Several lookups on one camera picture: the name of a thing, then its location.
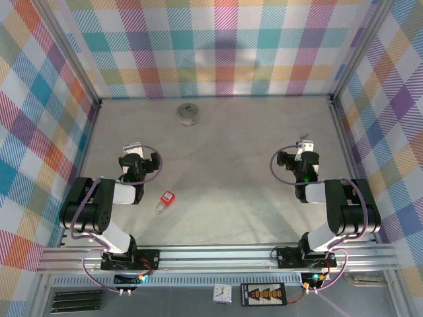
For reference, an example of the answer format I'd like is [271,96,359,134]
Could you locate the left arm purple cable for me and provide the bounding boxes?
[67,143,165,295]

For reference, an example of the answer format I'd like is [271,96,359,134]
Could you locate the aluminium side frame rail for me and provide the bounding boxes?
[327,95,381,242]
[58,102,102,248]

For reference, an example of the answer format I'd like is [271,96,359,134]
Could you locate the grey slotted cable duct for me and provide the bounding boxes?
[52,276,303,287]

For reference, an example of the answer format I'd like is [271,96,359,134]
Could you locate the long aluminium mounting rail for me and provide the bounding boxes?
[36,244,397,275]

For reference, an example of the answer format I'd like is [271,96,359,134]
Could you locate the clear tape roll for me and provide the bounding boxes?
[176,102,199,127]

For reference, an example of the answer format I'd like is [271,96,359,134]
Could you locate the red black charger wire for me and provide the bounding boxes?
[286,286,311,304]

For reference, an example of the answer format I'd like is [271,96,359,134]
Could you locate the black charger board orange ports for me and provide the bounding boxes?
[240,282,288,307]

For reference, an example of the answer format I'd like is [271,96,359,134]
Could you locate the small black controller green light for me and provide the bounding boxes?
[114,273,155,287]
[302,272,331,285]

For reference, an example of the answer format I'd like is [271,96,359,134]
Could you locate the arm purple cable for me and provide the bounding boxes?
[270,143,371,294]
[67,143,165,295]

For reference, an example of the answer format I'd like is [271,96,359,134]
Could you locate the red padlock with steel shackle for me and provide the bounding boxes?
[155,191,176,215]

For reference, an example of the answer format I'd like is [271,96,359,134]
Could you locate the black foam strip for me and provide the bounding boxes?
[54,289,104,297]
[51,304,102,313]

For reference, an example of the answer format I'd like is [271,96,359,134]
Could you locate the flat metal bracket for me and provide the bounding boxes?
[343,273,386,285]

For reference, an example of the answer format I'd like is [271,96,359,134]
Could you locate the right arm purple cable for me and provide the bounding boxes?
[270,143,371,294]

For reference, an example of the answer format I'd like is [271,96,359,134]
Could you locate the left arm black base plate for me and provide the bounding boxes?
[100,249,161,271]

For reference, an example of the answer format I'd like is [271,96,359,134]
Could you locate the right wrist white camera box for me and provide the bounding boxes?
[295,140,315,162]

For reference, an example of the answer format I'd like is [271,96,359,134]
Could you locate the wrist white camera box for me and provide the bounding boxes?
[122,141,145,157]
[295,140,315,162]

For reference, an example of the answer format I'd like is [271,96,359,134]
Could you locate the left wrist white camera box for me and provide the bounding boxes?
[122,141,145,157]

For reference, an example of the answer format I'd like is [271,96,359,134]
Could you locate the small white square clock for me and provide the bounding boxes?
[212,283,232,304]

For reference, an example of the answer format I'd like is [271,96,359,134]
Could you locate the aluminium frame post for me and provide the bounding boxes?
[32,0,102,108]
[330,0,394,102]

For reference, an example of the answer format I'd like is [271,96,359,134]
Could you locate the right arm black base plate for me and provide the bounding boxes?
[276,246,338,269]

